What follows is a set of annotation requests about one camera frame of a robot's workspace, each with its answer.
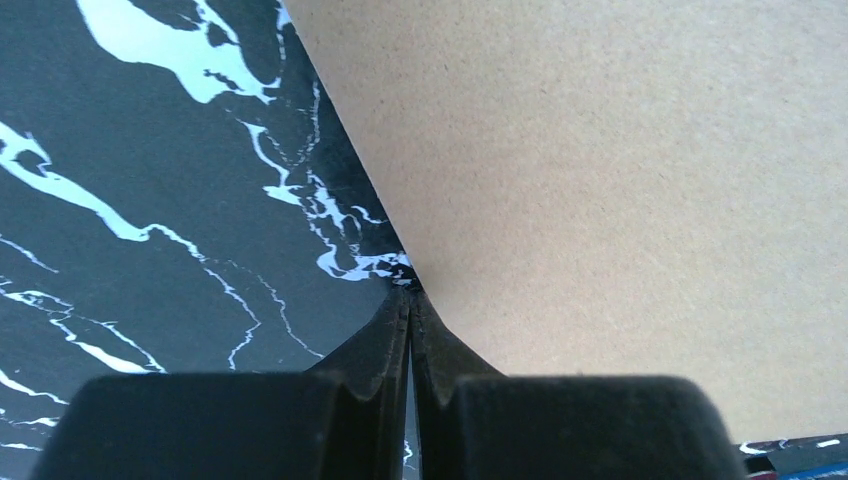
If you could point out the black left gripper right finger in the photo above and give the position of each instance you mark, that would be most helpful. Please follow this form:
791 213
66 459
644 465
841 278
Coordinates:
477 423

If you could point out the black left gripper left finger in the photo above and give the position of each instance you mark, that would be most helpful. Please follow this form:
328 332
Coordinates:
343 418

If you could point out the brown cardboard backing board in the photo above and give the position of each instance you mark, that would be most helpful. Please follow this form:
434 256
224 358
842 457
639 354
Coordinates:
616 187

